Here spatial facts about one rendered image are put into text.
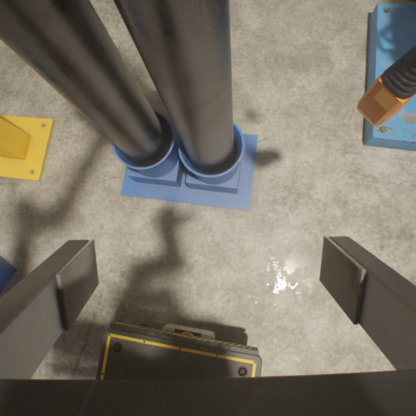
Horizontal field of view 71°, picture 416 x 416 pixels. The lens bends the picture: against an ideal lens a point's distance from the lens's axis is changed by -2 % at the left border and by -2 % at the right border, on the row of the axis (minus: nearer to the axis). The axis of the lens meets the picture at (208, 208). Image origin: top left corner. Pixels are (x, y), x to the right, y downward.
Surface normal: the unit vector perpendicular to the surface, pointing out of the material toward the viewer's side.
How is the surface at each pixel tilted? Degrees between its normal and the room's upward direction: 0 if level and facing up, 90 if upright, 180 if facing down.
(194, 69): 90
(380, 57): 0
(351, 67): 0
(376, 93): 90
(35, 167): 0
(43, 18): 90
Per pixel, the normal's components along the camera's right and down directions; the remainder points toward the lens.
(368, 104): -0.79, 0.61
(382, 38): -0.09, -0.16
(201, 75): 0.41, 0.89
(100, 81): 0.68, 0.71
